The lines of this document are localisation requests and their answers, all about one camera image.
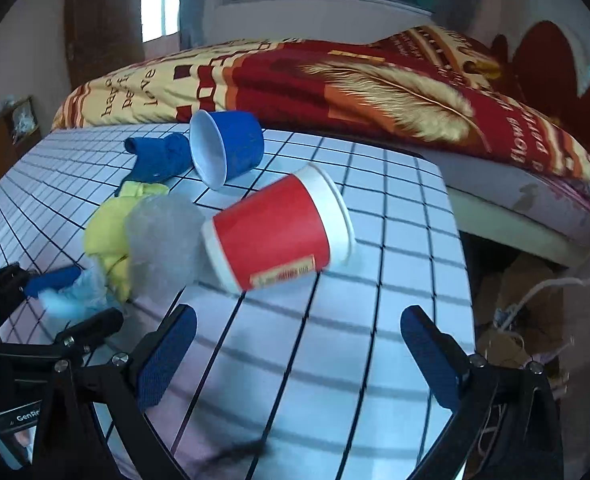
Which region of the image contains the bright side window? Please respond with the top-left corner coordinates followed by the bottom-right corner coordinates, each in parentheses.
top-left (140, 0), bottom-right (181, 43)

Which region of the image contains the brown wooden door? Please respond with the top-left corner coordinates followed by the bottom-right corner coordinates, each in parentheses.
top-left (64, 0), bottom-right (146, 93)

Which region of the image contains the blue plastic cup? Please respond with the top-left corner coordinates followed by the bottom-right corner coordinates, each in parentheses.
top-left (189, 109), bottom-right (266, 191)

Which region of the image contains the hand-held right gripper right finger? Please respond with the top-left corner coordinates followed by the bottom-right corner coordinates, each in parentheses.
top-left (400, 305), bottom-right (566, 480)

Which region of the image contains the grey curtain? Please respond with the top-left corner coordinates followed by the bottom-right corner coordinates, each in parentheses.
top-left (177, 0), bottom-right (233, 51)

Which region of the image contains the bed with red-yellow blanket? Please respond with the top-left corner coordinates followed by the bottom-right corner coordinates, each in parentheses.
top-left (50, 25), bottom-right (590, 183)

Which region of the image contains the cardboard box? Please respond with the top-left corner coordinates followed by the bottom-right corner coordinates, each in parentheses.
top-left (475, 252), bottom-right (576, 376)

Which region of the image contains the crumpled clear plastic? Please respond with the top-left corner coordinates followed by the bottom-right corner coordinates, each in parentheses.
top-left (125, 195), bottom-right (216, 301)

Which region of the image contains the white red bed frame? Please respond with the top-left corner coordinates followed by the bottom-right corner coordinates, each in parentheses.
top-left (447, 20), bottom-right (590, 266)

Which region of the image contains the red paper cup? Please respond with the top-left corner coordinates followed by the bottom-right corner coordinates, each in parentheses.
top-left (201, 162), bottom-right (358, 293)

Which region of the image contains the crumpled yellow wrapper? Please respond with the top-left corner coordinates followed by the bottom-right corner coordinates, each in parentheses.
top-left (84, 182), bottom-right (171, 301)

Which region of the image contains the crumpled blue cloth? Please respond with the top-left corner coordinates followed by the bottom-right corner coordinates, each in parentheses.
top-left (124, 132), bottom-right (193, 185)

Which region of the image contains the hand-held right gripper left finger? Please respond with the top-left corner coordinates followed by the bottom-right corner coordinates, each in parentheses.
top-left (40, 304), bottom-right (198, 480)

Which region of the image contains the white checkered tablecloth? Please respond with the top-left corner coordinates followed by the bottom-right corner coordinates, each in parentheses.
top-left (0, 122), bottom-right (476, 480)

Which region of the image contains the light blue plastic wrapper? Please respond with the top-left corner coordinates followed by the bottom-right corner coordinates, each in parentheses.
top-left (40, 265), bottom-right (121, 321)

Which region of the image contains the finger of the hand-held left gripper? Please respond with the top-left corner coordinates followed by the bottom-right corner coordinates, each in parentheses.
top-left (0, 307), bottom-right (124, 367)
top-left (0, 264), bottom-right (83, 323)

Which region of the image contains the grey floral mattress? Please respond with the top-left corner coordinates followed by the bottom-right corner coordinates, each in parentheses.
top-left (420, 147), bottom-right (590, 248)

